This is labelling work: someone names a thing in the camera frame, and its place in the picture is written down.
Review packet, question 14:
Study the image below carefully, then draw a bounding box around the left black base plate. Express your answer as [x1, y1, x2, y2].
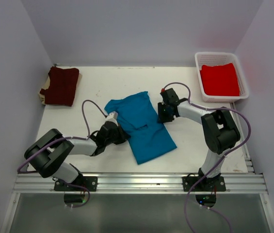
[54, 176, 98, 192]

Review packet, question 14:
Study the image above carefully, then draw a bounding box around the white plastic basket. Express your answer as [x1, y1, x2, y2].
[194, 52, 249, 103]

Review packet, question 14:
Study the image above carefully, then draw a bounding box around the bright red t shirt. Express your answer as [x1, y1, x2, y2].
[200, 63, 240, 97]

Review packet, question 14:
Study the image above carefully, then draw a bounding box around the dark red folded t shirt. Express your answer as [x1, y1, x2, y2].
[45, 67, 80, 107]

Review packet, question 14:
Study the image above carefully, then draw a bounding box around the blue t shirt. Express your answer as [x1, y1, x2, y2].
[104, 91, 177, 165]

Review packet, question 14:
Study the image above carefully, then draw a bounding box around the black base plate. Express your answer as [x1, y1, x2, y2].
[182, 173, 226, 192]
[54, 176, 98, 192]

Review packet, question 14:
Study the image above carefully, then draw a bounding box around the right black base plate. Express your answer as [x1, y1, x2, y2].
[182, 173, 226, 192]

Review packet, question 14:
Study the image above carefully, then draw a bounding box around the beige folded t shirt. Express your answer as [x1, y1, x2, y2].
[38, 76, 50, 105]

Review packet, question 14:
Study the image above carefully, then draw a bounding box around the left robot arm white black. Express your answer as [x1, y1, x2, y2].
[24, 121, 130, 191]

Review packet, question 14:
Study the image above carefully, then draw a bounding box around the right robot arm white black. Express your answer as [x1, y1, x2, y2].
[158, 88, 241, 192]

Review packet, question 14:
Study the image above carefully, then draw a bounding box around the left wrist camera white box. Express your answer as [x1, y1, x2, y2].
[105, 111, 118, 123]

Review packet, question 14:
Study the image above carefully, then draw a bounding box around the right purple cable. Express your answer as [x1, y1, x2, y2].
[163, 82, 252, 233]

